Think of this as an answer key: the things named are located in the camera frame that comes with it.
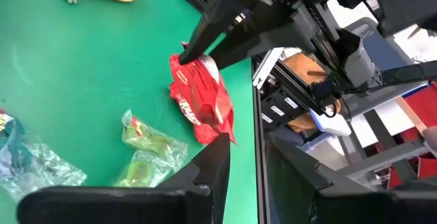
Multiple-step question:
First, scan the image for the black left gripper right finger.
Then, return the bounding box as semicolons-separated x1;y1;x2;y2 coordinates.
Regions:
265;135;437;224

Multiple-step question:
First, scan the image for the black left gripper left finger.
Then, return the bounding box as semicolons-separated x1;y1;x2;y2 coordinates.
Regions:
16;132;232;224

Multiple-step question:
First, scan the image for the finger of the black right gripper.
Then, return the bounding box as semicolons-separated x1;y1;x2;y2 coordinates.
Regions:
208;8;317;70
179;0;274;65

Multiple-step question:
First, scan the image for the red KitKat bar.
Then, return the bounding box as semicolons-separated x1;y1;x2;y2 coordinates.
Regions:
169;42;237;147

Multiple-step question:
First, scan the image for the black power supply box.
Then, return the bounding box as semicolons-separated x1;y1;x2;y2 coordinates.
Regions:
259;89;310;131

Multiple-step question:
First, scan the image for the white plastic box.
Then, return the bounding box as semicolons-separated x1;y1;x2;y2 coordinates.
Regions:
308;109;352;137

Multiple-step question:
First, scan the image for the grey plastic bin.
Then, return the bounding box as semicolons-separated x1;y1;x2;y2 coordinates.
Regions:
344;16;416;68

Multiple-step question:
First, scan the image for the green table mat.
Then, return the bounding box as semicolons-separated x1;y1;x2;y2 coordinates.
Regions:
0;0;260;224

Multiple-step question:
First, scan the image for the red storage bin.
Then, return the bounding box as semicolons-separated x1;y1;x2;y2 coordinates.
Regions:
385;83;437;189

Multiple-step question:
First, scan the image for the silver frame bracket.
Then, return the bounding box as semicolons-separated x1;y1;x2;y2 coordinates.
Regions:
251;47;285;91

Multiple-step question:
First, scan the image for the blue ring candy clear wrapper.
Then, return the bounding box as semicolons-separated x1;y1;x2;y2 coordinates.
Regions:
0;109;89;204

